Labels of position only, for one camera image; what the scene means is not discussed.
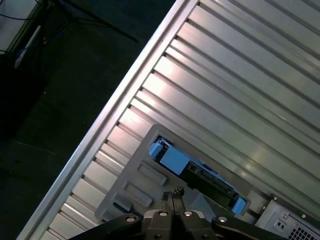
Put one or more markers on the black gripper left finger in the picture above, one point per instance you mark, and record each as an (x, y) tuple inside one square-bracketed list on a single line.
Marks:
[(157, 225)]

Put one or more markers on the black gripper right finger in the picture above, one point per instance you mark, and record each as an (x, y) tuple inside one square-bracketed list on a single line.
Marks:
[(190, 225)]

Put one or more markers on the hard disk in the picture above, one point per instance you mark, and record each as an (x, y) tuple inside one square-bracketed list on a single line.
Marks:
[(175, 160)]

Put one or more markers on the grey parts rack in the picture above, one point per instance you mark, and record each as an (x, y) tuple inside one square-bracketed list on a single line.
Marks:
[(130, 172)]

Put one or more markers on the black PC case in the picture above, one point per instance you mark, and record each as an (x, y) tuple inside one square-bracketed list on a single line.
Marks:
[(272, 212)]

